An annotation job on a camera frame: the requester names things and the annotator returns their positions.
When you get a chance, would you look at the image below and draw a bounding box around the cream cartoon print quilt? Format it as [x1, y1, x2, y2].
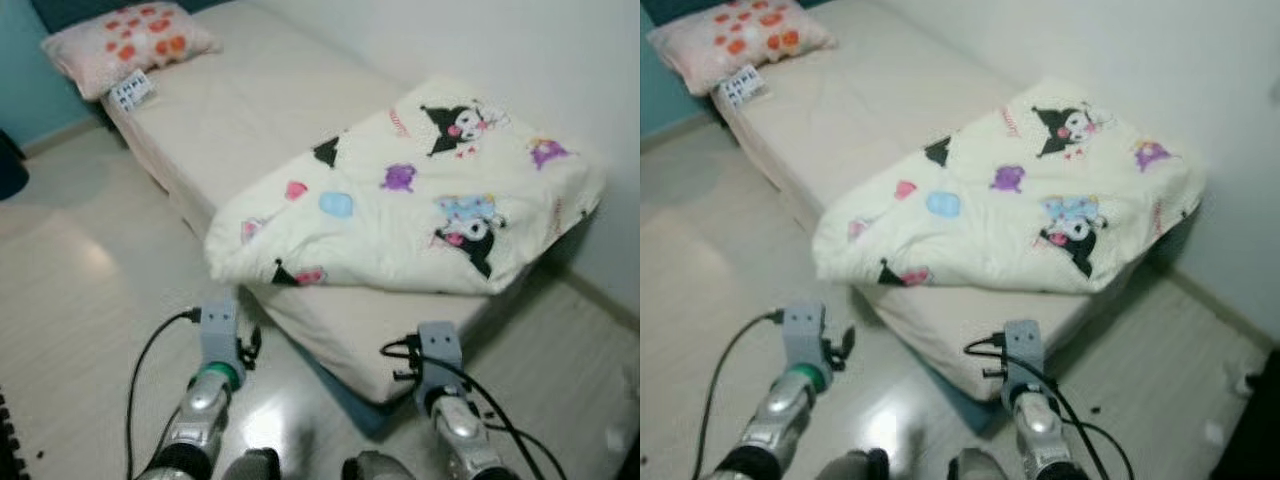
[812, 78, 1206, 296]
[203, 75, 608, 296]

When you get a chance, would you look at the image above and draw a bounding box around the pink pillow with orange squares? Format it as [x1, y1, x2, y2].
[648, 0, 836, 96]
[42, 0, 221, 101]

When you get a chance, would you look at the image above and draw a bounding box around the robot left leg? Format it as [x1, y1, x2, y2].
[220, 448, 283, 480]
[818, 448, 891, 480]

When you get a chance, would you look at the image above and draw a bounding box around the robot leg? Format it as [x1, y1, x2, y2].
[342, 450, 416, 480]
[948, 448, 1016, 480]
[220, 448, 283, 480]
[818, 448, 891, 480]

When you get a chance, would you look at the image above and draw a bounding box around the robot right leg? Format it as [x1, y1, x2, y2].
[948, 448, 1016, 480]
[342, 450, 416, 480]

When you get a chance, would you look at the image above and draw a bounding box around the mattress with white sheet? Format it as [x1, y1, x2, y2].
[712, 0, 1131, 401]
[100, 0, 521, 406]

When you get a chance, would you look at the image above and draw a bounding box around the blue round trash bin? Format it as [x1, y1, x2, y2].
[0, 130, 29, 201]

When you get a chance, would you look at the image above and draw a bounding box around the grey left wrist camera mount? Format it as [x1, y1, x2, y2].
[783, 305, 826, 366]
[200, 300, 241, 366]

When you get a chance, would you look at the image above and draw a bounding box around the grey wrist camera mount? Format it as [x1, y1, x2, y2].
[418, 322, 464, 391]
[783, 305, 826, 366]
[200, 300, 241, 366]
[1003, 320, 1046, 386]

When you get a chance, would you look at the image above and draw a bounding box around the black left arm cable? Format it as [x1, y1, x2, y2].
[125, 310, 206, 480]
[690, 310, 786, 480]

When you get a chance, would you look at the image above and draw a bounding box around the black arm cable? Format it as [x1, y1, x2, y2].
[963, 335, 1136, 480]
[380, 335, 566, 480]
[690, 310, 786, 480]
[125, 310, 206, 480]

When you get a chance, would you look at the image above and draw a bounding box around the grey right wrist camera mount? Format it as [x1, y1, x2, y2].
[1003, 320, 1046, 386]
[418, 322, 464, 391]

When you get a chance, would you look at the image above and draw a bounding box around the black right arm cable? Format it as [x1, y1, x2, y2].
[963, 335, 1136, 480]
[380, 335, 566, 480]

